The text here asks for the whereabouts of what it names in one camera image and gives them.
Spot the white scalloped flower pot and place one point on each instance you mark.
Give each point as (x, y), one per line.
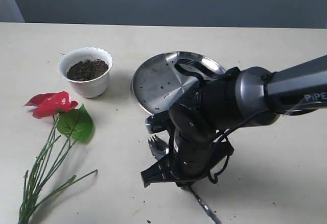
(92, 88)

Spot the red artificial flower with stems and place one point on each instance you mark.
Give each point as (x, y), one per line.
(71, 124)

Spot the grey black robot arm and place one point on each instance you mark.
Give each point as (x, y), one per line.
(262, 96)

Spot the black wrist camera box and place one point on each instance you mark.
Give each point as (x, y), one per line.
(157, 122)

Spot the round stainless steel plate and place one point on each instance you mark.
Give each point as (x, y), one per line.
(156, 84)

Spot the metal spork spoon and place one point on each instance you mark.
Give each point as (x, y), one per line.
(160, 148)

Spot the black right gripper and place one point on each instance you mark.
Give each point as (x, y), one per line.
(197, 115)

